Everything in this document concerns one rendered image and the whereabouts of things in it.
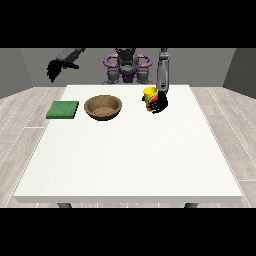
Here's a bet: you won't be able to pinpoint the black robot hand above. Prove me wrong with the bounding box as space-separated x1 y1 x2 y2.
141 90 169 115
46 58 80 84

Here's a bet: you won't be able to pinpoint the yellow cup with melon print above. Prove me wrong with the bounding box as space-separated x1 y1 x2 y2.
143 86 159 111

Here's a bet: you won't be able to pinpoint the green square pad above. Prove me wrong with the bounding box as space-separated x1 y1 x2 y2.
45 100 80 120

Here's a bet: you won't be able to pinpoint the brown wooden bowl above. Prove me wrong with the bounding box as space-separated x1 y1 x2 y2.
83 94 123 121

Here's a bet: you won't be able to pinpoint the grey robot trunk purple rings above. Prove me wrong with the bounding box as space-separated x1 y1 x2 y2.
102 48 154 86

